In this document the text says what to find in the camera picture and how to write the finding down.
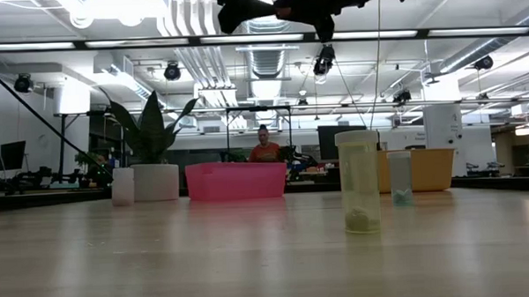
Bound round silver ceiling duct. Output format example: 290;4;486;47
242;45;289;80

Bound black monitor on stand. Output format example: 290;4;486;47
317;123;370;161

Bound thin black diagonal rod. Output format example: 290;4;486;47
0;56;115;183

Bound person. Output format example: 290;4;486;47
247;123;283;164

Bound white building column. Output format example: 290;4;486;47
421;78;466;179

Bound green snake plant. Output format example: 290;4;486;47
99;86;203;168

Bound pink-red plastic bin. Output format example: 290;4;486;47
184;160;289;203

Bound black ceiling cable reel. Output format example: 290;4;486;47
163;62;183;81
13;72;35;94
392;89;413;104
473;54;495;71

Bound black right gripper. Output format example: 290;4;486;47
217;0;354;46

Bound white round plant pot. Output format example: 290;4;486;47
130;162;181;204

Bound yellow plastic bin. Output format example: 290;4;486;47
376;147;457;195

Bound large yellow-green pill bottle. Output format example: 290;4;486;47
333;129;382;236

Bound small green background plant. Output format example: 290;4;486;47
74;150;110;174

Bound small clear vial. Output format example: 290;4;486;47
386;151;414;208

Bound white bottle with pink pills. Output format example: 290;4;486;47
110;167;136;208

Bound overhead LED frame bar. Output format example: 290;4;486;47
0;23;529;55

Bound small tilted black monitor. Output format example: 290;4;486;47
0;140;28;172

